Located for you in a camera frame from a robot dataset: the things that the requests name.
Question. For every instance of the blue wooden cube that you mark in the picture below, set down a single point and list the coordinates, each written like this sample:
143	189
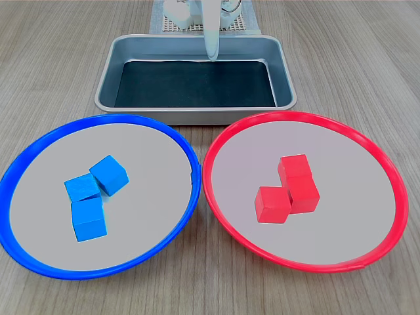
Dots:
82	188
88	220
108	172

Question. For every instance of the steel tray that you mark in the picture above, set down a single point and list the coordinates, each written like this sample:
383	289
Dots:
164	46

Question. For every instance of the black tray mat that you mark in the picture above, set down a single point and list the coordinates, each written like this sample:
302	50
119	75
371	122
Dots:
197	85

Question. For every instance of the red wooden cube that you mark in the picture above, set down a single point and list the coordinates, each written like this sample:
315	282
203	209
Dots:
293	165
303	195
272	206

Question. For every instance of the blue-rimmed white plate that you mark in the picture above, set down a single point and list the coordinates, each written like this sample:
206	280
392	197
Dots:
138	223

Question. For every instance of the red-rimmed white plate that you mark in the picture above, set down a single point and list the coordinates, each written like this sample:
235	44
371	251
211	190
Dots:
344	229

